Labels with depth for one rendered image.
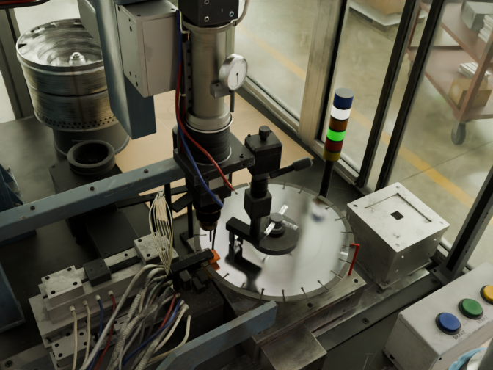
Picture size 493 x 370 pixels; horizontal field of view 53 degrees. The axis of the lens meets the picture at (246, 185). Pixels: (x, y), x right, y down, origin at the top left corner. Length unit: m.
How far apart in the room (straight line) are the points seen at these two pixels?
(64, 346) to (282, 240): 0.50
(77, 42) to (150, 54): 0.91
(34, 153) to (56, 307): 0.70
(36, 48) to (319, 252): 0.99
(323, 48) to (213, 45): 0.83
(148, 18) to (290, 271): 0.58
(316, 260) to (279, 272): 0.09
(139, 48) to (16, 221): 0.47
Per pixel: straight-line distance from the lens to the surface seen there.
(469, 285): 1.20
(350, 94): 1.19
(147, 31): 0.72
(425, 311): 1.12
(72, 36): 1.64
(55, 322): 1.17
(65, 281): 1.12
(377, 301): 1.27
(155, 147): 1.65
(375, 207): 1.29
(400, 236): 1.24
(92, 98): 1.44
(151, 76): 0.75
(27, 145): 1.75
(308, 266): 1.05
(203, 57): 0.71
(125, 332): 1.01
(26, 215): 1.06
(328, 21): 1.47
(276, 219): 1.05
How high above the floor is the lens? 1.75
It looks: 42 degrees down
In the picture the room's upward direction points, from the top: 4 degrees clockwise
